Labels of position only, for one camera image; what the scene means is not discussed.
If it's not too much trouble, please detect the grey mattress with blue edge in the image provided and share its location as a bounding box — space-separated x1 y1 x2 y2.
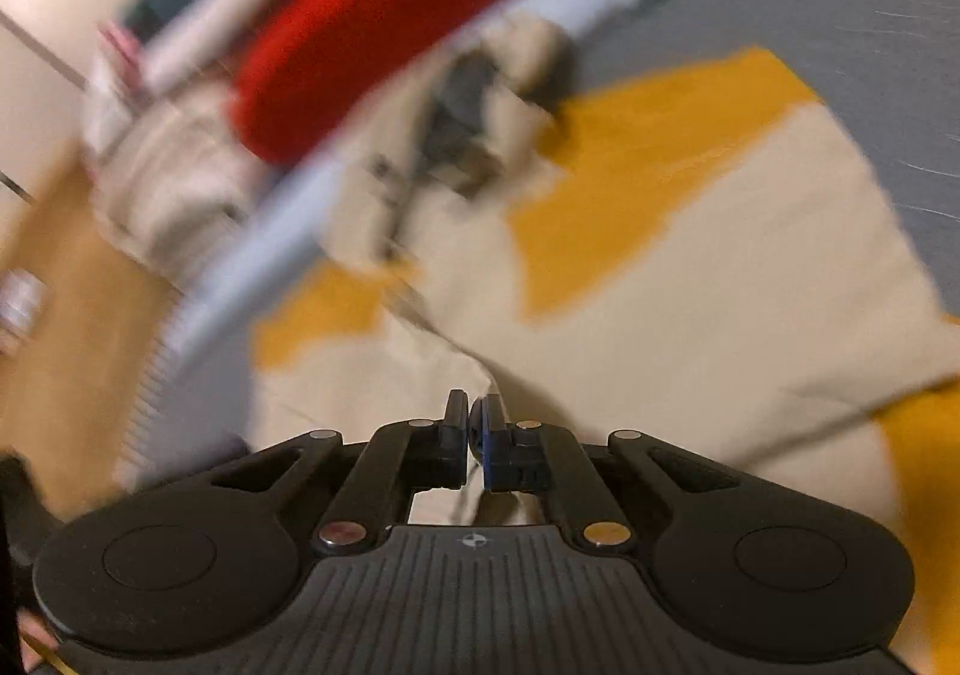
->
120 0 960 488

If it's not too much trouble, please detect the small white object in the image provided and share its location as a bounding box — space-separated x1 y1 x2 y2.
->
0 270 52 350

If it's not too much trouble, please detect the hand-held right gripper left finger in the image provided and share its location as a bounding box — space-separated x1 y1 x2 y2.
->
214 389 471 556

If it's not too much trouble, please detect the red cloth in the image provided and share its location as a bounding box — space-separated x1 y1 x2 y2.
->
229 0 545 167

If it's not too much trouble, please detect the cream folded towel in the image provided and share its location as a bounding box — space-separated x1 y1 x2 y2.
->
79 82 271 271

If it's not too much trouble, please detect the cream and yellow garment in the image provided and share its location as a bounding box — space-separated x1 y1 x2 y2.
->
247 45 960 675

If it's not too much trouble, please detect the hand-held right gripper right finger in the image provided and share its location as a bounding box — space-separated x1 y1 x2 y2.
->
469 393 742 554

